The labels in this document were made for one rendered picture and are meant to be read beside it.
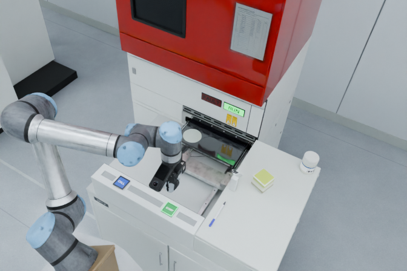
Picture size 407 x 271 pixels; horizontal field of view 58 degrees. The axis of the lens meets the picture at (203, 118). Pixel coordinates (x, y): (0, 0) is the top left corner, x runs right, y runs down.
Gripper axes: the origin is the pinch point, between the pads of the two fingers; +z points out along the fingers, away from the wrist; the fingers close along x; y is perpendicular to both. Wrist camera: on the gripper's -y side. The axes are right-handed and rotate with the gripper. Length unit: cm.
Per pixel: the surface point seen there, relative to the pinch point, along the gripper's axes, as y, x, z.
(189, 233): -4.0, -12.8, 15.6
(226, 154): 46, -5, 21
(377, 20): 207, -45, 6
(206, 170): 32.7, -0.6, 22.7
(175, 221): -2.6, -5.0, 14.7
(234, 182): 23.4, -18.9, 7.5
